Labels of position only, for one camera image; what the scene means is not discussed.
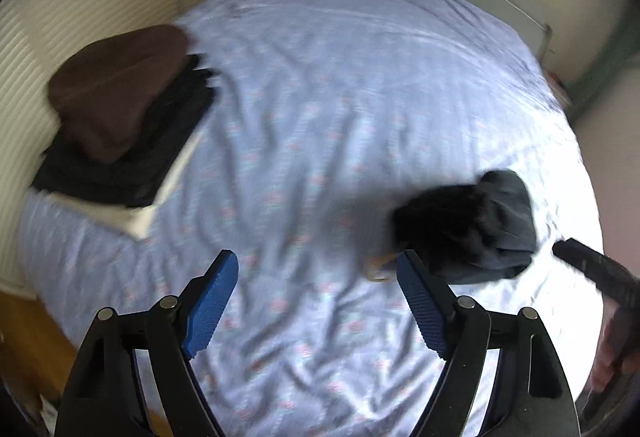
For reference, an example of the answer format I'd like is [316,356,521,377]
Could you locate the brown folded garment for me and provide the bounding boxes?
[48,24,192,164]

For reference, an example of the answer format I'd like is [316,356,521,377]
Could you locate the cream folded garment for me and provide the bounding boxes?
[31,133,202,241]

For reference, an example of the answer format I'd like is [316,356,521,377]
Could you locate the black folded garment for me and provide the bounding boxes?
[32,54,219,210]

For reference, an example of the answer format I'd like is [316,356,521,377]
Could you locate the dark grey fleece-lined pants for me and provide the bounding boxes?
[392,169,539,286]

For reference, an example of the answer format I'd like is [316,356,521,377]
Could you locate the person's right hand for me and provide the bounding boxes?
[588,308,622,394]

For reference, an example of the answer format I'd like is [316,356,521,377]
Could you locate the green door frame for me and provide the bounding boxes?
[573,0,635,118]

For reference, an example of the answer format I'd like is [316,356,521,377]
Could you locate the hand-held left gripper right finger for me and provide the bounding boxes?
[396,249,581,437]

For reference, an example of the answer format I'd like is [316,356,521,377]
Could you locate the bed with blue floral sheet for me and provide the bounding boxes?
[19,0,603,437]

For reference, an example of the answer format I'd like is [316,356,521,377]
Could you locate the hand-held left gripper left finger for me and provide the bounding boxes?
[54,249,240,437]

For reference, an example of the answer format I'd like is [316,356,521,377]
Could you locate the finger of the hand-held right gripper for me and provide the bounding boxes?
[552,239,640,314]

